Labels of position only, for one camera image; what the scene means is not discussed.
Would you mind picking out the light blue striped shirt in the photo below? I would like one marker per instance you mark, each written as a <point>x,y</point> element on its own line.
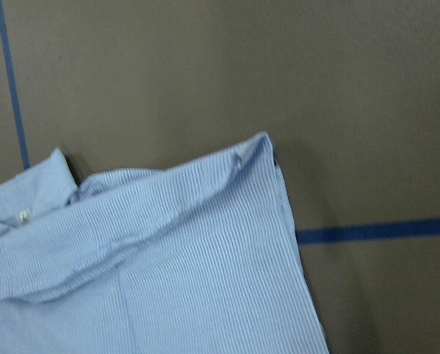
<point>199,258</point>

